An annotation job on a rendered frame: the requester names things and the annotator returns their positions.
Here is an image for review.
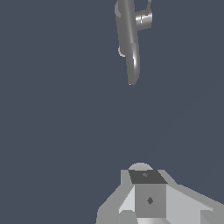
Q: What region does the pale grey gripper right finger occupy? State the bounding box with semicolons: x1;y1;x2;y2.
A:
147;169;224;224

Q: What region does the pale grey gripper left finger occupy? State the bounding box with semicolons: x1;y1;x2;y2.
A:
95;169;151;224

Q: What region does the grey metal faucet handle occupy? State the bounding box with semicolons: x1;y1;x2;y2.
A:
134;0;154;32

